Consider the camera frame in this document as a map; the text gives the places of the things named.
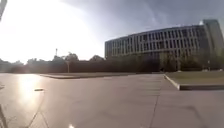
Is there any raised grass bed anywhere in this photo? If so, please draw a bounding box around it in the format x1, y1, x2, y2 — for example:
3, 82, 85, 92
163, 70, 224, 91

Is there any long raised planting bed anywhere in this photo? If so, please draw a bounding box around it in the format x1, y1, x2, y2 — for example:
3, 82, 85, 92
39, 72, 138, 80

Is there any grey stone paved plaza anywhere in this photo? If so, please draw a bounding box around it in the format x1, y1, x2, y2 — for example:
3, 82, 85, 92
0, 73, 224, 128

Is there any row of trees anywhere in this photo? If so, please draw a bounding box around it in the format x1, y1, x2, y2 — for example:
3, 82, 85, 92
0, 49, 224, 74

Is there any large curved glass building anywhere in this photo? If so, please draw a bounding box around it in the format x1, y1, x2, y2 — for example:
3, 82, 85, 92
104, 18, 224, 62

